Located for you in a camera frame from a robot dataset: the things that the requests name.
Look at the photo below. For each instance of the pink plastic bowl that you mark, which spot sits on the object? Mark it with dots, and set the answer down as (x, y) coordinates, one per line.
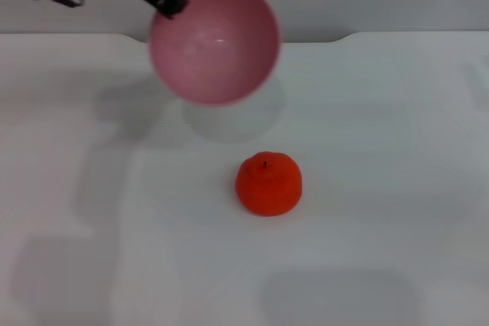
(214, 47)

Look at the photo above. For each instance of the orange fruit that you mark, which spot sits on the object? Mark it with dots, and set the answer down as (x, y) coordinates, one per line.
(269, 186)

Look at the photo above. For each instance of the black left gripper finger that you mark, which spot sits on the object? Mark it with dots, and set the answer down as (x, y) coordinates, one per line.
(172, 6)

